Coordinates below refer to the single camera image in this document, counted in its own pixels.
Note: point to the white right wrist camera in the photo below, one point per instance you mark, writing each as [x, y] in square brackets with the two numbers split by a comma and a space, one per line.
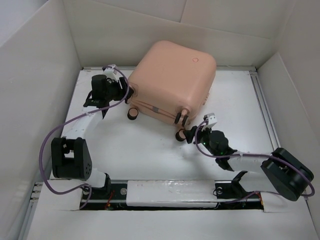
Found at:
[210, 121]

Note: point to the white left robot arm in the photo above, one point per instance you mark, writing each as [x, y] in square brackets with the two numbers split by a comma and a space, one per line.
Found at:
[70, 154]

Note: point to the black base rail with white cover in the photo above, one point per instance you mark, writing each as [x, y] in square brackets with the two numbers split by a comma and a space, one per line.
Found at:
[154, 195]

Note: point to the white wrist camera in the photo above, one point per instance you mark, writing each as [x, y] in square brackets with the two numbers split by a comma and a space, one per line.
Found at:
[210, 121]
[110, 71]

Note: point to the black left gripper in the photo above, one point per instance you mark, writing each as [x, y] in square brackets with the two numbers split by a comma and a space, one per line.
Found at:
[122, 86]

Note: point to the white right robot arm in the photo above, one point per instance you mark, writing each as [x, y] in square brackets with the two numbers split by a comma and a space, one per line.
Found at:
[289, 177]

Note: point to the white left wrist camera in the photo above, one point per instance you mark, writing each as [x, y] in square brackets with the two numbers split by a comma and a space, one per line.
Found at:
[110, 71]

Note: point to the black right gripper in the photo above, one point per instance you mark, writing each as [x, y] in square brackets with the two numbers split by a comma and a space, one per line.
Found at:
[189, 134]

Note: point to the pink hard-shell suitcase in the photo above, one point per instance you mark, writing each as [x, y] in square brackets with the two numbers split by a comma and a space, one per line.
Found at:
[171, 83]

